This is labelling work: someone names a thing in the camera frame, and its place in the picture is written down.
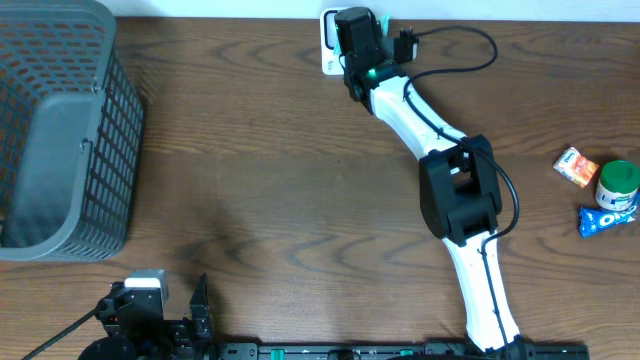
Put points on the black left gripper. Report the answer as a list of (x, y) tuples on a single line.
[(200, 313)]

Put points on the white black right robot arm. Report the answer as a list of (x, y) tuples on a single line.
[(459, 178)]

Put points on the white wet wipes pack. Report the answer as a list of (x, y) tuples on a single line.
[(384, 25)]

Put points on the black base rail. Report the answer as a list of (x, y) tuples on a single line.
[(431, 350)]

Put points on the white barcode scanner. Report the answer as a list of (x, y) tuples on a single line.
[(330, 51)]

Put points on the grey plastic mesh basket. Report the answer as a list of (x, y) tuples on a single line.
[(71, 133)]

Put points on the blue Oreo cookie pack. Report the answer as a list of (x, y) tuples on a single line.
[(593, 221)]

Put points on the green lid white jar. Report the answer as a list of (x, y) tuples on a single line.
[(617, 185)]

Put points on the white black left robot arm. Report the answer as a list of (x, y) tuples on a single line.
[(119, 348)]

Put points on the orange tissue pack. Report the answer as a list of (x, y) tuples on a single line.
[(576, 167)]

